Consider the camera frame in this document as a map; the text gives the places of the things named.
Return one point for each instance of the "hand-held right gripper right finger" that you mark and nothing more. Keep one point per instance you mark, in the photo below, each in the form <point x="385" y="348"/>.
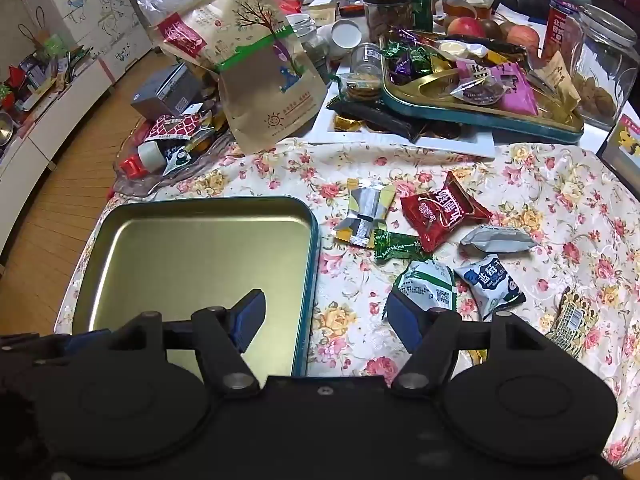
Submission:
<point x="404" y="321"/>

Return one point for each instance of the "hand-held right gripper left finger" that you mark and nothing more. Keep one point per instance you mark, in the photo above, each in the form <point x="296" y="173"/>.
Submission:
<point x="249" y="316"/>

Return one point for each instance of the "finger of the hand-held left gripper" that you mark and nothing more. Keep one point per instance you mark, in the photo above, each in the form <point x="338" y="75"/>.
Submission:
<point x="87" y="340"/>

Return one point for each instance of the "green white snack packet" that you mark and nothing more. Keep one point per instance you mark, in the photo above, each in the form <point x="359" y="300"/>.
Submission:
<point x="427" y="282"/>

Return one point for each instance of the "red snack packet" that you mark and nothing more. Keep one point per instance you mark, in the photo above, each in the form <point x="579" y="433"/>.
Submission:
<point x="440" y="210"/>

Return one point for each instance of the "teal tin tray with snacks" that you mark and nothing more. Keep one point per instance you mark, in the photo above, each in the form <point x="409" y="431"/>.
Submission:
<point x="450" y="112"/>

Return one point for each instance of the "dark green snack packet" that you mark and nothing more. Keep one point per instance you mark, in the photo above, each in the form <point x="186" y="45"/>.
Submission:
<point x="395" y="246"/>

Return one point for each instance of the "blue white snack packet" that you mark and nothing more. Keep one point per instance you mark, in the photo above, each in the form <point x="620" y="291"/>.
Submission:
<point x="492" y="282"/>

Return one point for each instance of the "silver yellow snack packet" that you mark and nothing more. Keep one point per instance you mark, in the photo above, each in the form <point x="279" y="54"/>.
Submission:
<point x="364" y="210"/>

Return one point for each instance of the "grey white snack packet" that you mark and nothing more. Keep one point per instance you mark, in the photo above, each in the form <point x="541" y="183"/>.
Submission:
<point x="497" y="241"/>

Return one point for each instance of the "clear glass plate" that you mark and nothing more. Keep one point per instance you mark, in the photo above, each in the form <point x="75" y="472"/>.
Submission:
<point x="150" y="184"/>

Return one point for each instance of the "yellow black snack packet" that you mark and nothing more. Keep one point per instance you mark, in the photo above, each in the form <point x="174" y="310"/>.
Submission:
<point x="575" y="320"/>

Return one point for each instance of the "floral tablecloth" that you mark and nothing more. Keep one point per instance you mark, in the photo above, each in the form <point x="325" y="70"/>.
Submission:
<point x="550" y="210"/>

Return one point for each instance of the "white rectangular tray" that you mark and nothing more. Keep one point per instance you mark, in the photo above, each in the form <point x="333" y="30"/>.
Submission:
<point x="465" y="145"/>

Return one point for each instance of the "tape roll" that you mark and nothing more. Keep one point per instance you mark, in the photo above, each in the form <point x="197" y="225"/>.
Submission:
<point x="152" y="155"/>

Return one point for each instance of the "giraffe pattern packet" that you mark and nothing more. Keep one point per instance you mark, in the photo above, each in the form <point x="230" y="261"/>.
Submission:
<point x="175" y="127"/>

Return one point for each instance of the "white low cabinet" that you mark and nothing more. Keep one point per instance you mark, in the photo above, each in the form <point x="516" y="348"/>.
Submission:
<point x="55" y="125"/>

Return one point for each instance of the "metal bowl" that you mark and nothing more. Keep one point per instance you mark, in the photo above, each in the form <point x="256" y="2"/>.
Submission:
<point x="5" y="129"/>

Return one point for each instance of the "clear cookie packet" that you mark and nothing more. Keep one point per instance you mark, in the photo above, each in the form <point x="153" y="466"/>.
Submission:
<point x="361" y="87"/>

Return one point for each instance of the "clear packet of brown snack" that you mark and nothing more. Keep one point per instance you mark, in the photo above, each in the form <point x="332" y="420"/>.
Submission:
<point x="477" y="92"/>

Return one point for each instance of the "grey cardboard box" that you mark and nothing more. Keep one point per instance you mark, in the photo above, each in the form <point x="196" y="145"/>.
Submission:
<point x="165" y="90"/>

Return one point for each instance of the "pink snack packet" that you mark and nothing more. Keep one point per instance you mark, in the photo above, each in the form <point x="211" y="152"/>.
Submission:
<point x="515" y="92"/>

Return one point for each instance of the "large brown paper bag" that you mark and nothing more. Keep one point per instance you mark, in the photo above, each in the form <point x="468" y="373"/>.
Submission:
<point x="255" y="60"/>

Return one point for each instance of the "pile of foil wrapped candies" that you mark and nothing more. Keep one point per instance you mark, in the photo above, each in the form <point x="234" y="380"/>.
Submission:
<point x="410" y="57"/>

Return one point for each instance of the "small glass jar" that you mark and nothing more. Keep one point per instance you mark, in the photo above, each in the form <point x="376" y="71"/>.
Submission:
<point x="366" y="57"/>

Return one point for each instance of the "box with yellow figure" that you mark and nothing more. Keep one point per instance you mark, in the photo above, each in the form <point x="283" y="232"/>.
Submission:
<point x="622" y="147"/>

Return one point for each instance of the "small brown paper packet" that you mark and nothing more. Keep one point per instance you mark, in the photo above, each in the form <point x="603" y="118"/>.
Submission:
<point x="560" y="80"/>

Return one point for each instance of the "white paper cup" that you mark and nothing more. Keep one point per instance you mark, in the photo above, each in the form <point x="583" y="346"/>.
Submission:
<point x="345" y="35"/>

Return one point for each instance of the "red apple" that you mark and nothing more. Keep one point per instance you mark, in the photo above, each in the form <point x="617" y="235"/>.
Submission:
<point x="467" y="27"/>
<point x="524" y="37"/>

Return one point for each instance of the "glass jar of nuts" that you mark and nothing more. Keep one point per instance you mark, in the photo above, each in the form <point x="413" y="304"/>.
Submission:
<point x="385" y="15"/>

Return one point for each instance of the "green drink can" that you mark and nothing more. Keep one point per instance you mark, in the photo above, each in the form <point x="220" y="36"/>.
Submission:
<point x="417" y="5"/>

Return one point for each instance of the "large clear glass jar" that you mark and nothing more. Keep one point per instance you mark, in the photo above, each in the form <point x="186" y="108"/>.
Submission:
<point x="605" y="65"/>

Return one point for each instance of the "white boxes with drawings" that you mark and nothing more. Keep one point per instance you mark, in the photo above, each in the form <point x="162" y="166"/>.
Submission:
<point x="95" y="10"/>

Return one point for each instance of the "red cylindrical canister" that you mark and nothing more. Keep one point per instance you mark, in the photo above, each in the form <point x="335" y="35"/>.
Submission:
<point x="557" y="25"/>

